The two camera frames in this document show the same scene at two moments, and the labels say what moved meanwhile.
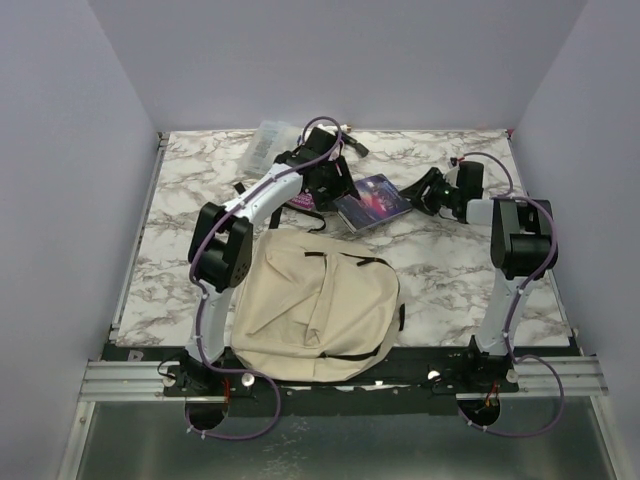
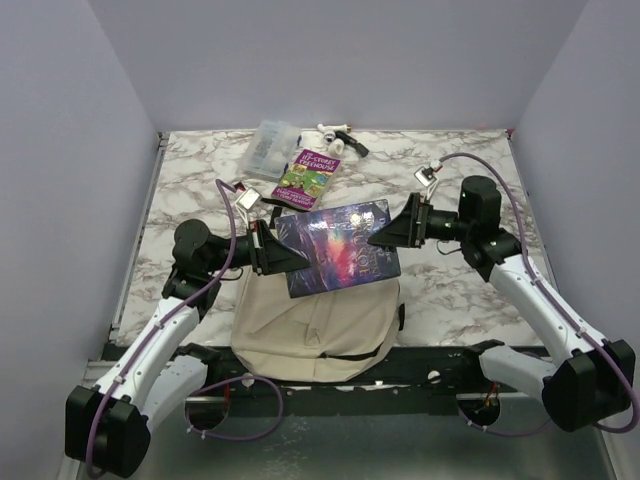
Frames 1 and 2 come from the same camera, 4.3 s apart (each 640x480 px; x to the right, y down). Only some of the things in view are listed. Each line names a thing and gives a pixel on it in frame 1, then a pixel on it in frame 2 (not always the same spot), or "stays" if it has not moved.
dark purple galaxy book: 380,200 → 335,242
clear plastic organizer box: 271,138 stays
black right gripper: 430,179 → 404,231
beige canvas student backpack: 313,308 stays
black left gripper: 343,184 → 268,253
